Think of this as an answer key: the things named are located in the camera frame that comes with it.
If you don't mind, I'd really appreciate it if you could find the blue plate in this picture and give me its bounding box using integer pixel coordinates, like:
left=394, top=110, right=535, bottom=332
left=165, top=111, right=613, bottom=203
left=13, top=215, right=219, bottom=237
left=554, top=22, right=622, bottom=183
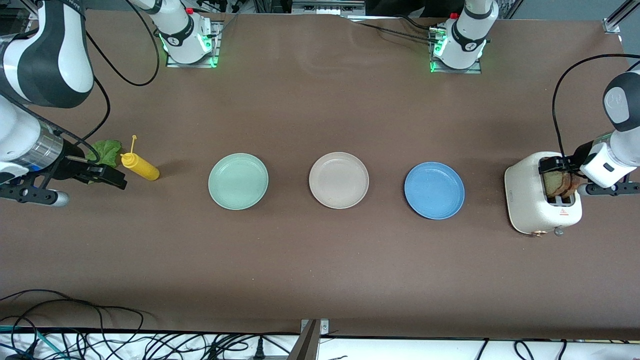
left=404, top=161, right=466, bottom=220

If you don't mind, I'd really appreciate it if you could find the beige plate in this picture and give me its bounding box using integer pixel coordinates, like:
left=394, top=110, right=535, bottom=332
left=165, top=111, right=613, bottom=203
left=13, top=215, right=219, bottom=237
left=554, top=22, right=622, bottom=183
left=308, top=151, right=370, bottom=210

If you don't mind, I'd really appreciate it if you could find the grey equipment box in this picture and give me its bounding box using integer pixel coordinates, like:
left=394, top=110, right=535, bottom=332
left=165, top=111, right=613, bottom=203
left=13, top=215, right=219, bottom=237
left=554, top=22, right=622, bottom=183
left=292, top=0, right=366, bottom=15

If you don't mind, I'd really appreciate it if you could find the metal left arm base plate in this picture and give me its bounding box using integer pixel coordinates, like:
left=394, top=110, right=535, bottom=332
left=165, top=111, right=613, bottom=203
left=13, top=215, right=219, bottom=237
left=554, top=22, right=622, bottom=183
left=429, top=27, right=483, bottom=75

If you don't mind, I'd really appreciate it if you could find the teal cable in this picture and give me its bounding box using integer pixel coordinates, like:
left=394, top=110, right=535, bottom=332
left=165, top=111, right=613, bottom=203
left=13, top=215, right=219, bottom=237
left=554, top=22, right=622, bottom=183
left=0, top=325, right=68, bottom=360

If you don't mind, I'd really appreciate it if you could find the grey metal bracket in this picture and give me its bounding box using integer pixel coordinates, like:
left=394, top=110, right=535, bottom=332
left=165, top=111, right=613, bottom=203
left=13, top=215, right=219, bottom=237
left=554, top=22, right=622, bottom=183
left=287, top=319, right=330, bottom=360

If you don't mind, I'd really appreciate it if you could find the black cable at arm base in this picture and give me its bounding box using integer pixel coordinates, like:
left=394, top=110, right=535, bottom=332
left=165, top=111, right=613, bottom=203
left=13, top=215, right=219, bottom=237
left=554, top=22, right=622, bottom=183
left=345, top=15, right=441, bottom=43

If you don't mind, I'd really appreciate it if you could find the aluminium frame profile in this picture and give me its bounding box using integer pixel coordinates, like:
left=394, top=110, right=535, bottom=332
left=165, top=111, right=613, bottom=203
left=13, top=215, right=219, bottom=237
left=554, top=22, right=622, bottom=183
left=602, top=0, right=640, bottom=35

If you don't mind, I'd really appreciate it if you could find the yellow squeeze bottle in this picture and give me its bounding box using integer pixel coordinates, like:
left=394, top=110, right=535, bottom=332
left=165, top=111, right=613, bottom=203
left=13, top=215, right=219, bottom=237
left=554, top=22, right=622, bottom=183
left=120, top=135, right=161, bottom=182

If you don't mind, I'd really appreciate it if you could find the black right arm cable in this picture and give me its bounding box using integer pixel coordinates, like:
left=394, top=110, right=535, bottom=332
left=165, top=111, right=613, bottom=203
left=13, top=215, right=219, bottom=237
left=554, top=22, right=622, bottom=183
left=55, top=0, right=161, bottom=151

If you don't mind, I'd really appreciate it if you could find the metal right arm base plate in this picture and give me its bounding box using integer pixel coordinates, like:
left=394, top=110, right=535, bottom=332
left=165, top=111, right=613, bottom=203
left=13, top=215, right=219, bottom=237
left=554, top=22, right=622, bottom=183
left=165, top=20, right=222, bottom=68

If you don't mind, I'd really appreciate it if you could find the long looping black cable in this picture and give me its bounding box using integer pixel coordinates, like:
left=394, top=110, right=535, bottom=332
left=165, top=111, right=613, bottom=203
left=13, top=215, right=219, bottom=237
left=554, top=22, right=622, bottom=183
left=0, top=289, right=153, bottom=348

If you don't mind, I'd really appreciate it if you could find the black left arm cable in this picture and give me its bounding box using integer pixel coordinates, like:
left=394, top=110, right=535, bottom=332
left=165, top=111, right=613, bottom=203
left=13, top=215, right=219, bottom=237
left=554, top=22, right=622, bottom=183
left=552, top=54, right=640, bottom=161

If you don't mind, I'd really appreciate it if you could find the green lettuce leaf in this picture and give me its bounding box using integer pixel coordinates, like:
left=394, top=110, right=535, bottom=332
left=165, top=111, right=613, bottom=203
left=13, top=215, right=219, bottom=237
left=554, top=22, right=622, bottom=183
left=85, top=140, right=122, bottom=183

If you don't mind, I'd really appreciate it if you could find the black cable tangle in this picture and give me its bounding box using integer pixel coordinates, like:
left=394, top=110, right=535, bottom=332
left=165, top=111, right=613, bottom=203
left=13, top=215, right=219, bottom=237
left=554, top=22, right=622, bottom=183
left=75, top=330, right=301, bottom=360

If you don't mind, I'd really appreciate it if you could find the white toaster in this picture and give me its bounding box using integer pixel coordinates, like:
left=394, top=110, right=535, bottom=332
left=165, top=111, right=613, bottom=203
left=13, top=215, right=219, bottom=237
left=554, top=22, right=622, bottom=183
left=504, top=151, right=583, bottom=237

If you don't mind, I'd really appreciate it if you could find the pale green plate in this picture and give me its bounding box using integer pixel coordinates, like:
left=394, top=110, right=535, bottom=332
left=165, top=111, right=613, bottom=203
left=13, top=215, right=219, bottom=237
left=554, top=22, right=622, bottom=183
left=208, top=152, right=269, bottom=211

